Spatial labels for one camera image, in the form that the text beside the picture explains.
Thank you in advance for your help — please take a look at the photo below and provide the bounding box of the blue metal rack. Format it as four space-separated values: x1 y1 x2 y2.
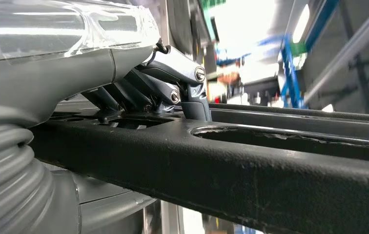
216 34 306 110

